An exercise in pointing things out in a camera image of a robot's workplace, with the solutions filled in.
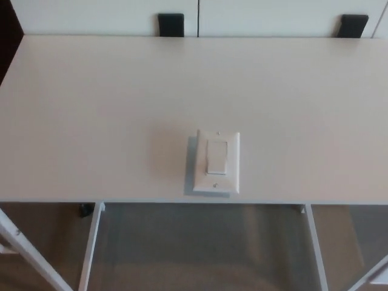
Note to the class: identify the white rocker light switch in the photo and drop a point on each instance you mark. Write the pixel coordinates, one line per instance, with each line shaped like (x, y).
(216, 157)

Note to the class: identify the small black floor object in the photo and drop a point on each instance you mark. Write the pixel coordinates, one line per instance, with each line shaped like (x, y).
(85, 210)

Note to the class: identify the white cabinet door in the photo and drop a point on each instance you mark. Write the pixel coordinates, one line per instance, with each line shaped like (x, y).
(266, 16)
(383, 18)
(91, 16)

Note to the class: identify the white table side hook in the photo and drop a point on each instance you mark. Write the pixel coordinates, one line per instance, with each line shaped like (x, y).
(4, 248)

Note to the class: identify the grey switch base plate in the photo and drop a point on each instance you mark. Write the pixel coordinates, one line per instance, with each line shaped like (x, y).
(189, 169)

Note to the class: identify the white metal table leg frame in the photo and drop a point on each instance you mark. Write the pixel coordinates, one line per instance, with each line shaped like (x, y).
(91, 248)
(315, 242)

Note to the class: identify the right black clamp bracket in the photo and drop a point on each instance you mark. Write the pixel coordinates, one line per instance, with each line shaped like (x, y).
(351, 26)

